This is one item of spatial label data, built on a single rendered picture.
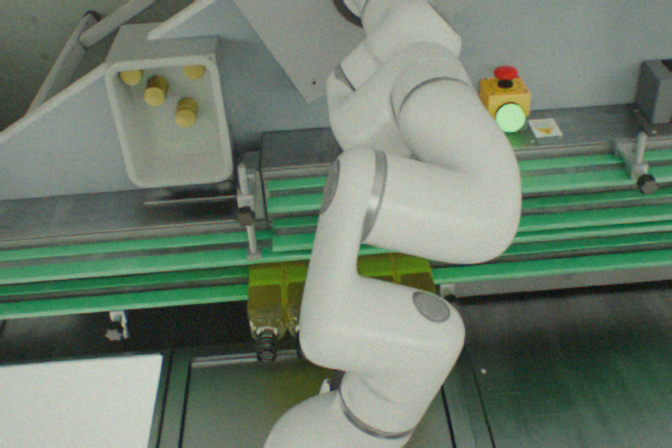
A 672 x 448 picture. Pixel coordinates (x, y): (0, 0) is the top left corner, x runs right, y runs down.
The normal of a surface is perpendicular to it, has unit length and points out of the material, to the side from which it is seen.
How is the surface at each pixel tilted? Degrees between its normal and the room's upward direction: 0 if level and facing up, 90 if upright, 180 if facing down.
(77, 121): 0
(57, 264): 90
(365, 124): 38
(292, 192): 90
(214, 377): 90
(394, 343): 27
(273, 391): 90
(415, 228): 5
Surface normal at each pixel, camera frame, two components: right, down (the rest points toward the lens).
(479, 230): 0.18, 0.31
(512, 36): 0.06, 0.58
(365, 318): 0.29, -0.25
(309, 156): -0.06, -0.81
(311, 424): -0.54, -0.55
